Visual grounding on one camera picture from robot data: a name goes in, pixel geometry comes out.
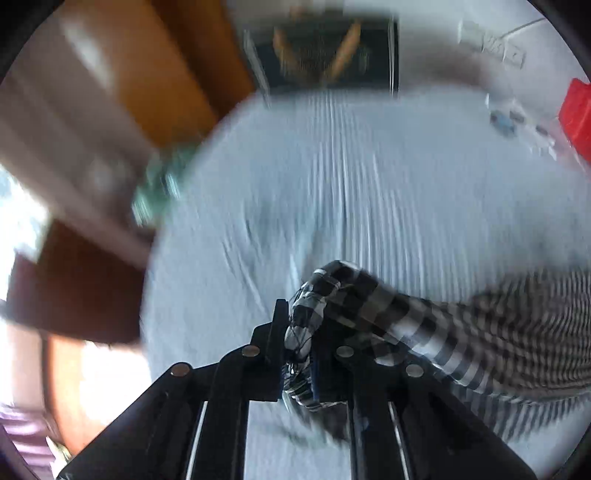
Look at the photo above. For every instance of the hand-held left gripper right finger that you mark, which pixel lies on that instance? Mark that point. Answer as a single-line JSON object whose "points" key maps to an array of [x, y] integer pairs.
{"points": [[328, 364]]}

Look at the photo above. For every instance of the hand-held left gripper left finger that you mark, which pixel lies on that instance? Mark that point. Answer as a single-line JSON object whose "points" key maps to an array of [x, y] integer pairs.
{"points": [[277, 341]]}

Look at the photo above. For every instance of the black white checkered shirt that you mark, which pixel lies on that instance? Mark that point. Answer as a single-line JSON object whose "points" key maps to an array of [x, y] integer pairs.
{"points": [[406, 323]]}

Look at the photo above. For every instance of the light blue bed sheet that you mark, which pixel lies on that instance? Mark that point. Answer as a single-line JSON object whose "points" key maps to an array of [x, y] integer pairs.
{"points": [[369, 184]]}

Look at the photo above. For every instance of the green patterned cloth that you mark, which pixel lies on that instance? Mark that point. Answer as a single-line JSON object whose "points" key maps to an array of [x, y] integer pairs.
{"points": [[159, 184]]}

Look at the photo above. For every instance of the brown wooden nightstand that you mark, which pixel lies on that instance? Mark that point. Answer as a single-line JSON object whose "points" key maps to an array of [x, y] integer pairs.
{"points": [[78, 286]]}

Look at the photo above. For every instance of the dark framed screen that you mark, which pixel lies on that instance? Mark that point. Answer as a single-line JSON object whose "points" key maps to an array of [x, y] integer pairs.
{"points": [[323, 50]]}

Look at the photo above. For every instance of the wooden wardrobe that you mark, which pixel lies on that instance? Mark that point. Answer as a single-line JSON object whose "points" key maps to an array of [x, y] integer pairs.
{"points": [[106, 92]]}

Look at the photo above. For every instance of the red plastic container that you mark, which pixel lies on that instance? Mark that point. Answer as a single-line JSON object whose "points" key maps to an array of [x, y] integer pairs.
{"points": [[576, 117]]}

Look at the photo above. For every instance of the white power strip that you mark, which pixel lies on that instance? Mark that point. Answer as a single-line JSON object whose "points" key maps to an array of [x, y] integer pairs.
{"points": [[494, 41]]}

